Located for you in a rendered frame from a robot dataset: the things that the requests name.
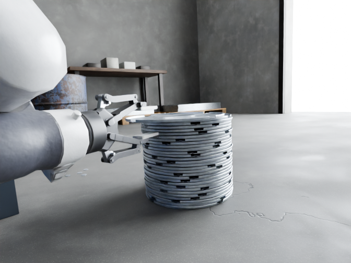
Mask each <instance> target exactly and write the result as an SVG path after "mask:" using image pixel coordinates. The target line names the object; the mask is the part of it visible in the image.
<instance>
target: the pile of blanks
mask: <svg viewBox="0 0 351 263"><path fill-rule="evenodd" d="M231 120H232V116H231V117H230V118H226V119H220V120H215V121H204V122H188V123H141V132H142V134H143V133H146V132H158V133H159V135H157V136H153V137H149V141H148V142H146V143H143V144H142V148H143V156H144V157H143V162H144V179H145V185H146V196H147V198H148V199H149V200H150V201H153V203H155V204H157V205H160V206H163V207H167V208H173V209H200V208H207V207H211V206H214V205H217V204H219V203H222V202H224V201H226V200H227V199H228V198H229V197H230V196H231V194H232V190H233V183H232V179H233V175H232V143H231V135H232V133H231V131H232V127H231ZM218 202H219V203H218Z"/></svg>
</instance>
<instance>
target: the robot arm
mask: <svg viewBox="0 0 351 263"><path fill-rule="evenodd" d="M66 73H67V63H66V48H65V45H64V43H63V41H62V39H61V37H60V35H59V34H58V32H57V30H56V29H55V27H54V26H53V25H52V24H51V22H50V21H49V20H48V19H47V17H46V16H45V15H44V14H43V12H42V11H41V10H40V9H39V8H38V6H37V5H36V4H35V3H34V1H33V0H0V184H2V183H5V182H9V181H12V180H15V179H18V178H21V177H24V176H26V175H28V174H30V173H32V172H34V171H37V170H41V171H42V172H43V174H44V175H45V176H46V177H47V179H48V180H49V181H50V182H51V183H53V182H56V181H59V180H61V179H62V178H63V176H64V175H65V174H66V172H67V171H68V169H69V168H70V167H72V166H73V165H74V164H75V162H77V161H79V160H80V159H82V158H83V157H84V156H85V155H87V154H90V153H94V152H97V151H100V152H101V153H102V156H103V157H102V158H101V162H104V163H114V162H115V161H116V160H117V159H119V158H123V157H127V156H131V155H134V154H138V153H140V152H141V148H140V145H141V144H143V143H146V142H148V141H149V137H153V136H157V135H159V133H158V132H152V131H149V132H146V133H143V134H139V135H135V136H133V138H131V137H126V136H122V135H119V131H118V121H119V120H121V119H122V118H123V117H124V116H126V115H128V114H129V113H131V112H132V111H143V110H153V109H158V106H146V102H138V101H137V95H136V94H127V95H117V96H111V95H108V94H97V95H96V96H95V99H96V100H97V101H98V104H97V108H95V109H94V110H92V111H83V112H80V111H78V110H70V109H61V110H43V111H39V110H35V108H34V106H33V104H32V103H31V101H30V100H31V99H33V98H34V97H36V96H38V95H40V94H43V93H45V92H47V91H50V90H52V89H53V88H54V87H55V86H56V85H57V84H58V83H59V81H60V80H61V79H62V78H63V77H64V76H65V75H66ZM123 101H128V102H129V103H128V104H126V105H124V106H122V107H121V108H119V109H117V110H115V111H113V112H111V113H110V112H108V111H107V110H106V109H105V106H108V105H109V104H111V103H113V102H123ZM115 141H117V142H123V143H127V144H132V147H130V148H125V149H121V150H116V151H109V149H110V147H111V146H112V145H113V143H114V142H115Z"/></svg>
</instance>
